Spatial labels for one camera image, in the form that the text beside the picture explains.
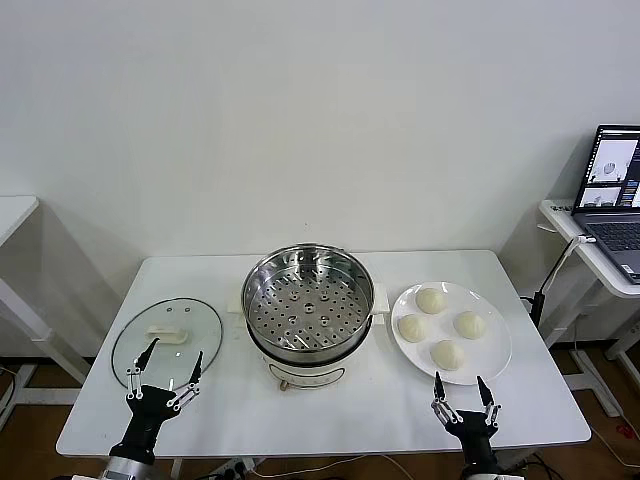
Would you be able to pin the white electric cooker base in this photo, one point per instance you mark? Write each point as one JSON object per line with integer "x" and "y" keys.
{"x": 305, "y": 372}

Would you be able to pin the empty white side table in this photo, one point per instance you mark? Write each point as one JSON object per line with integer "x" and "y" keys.
{"x": 15, "y": 210}

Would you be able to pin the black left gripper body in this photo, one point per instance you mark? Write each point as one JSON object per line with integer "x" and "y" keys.
{"x": 150, "y": 415}

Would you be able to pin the white side table with laptop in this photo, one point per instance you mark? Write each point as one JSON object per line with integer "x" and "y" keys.
{"x": 565, "y": 225}

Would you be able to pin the white power strip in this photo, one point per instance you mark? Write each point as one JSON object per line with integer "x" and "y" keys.
{"x": 235, "y": 467}

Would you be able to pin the round glass pot lid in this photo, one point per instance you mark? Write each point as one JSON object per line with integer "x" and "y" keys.
{"x": 202, "y": 325}

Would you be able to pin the black table clamp post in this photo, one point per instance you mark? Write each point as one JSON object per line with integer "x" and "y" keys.
{"x": 537, "y": 305}

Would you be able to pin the white steamed baozi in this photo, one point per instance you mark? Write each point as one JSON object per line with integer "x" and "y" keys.
{"x": 431, "y": 300}
{"x": 447, "y": 354}
{"x": 413, "y": 327}
{"x": 470, "y": 324}

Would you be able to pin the round white plate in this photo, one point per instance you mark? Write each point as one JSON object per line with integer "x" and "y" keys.
{"x": 492, "y": 345}

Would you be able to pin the stainless steel steamer basket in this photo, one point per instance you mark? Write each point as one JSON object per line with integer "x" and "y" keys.
{"x": 305, "y": 310}

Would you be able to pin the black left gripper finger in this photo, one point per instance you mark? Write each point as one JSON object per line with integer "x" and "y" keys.
{"x": 198, "y": 367}
{"x": 142, "y": 362}

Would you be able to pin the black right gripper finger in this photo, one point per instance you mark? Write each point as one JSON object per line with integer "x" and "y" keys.
{"x": 438, "y": 387}
{"x": 486, "y": 397}

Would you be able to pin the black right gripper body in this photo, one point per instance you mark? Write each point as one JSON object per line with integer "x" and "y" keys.
{"x": 472, "y": 435}

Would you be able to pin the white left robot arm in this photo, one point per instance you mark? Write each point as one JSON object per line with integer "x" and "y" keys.
{"x": 127, "y": 469}

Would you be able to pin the grey open laptop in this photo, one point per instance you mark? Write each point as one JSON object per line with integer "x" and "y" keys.
{"x": 615, "y": 240}

